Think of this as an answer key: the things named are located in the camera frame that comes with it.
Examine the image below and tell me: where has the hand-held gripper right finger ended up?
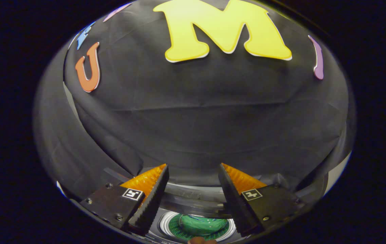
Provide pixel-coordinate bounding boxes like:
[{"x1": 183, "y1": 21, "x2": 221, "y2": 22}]
[{"x1": 218, "y1": 163, "x2": 305, "y2": 237}]

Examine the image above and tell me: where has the dark grey washing machine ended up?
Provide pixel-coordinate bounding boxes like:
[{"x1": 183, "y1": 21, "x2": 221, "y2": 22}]
[{"x1": 103, "y1": 168, "x2": 329, "y2": 244}]

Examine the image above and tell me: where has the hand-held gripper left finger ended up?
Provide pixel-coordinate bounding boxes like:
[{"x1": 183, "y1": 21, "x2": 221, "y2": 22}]
[{"x1": 79, "y1": 164, "x2": 170, "y2": 237}]

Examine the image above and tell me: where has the green polo shirt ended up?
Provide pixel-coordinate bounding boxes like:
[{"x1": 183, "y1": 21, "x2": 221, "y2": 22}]
[{"x1": 179, "y1": 214, "x2": 229, "y2": 236}]

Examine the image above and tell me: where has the black backdrop cloth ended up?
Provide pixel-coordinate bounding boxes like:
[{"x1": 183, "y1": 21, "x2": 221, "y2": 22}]
[{"x1": 33, "y1": 0, "x2": 356, "y2": 200}]

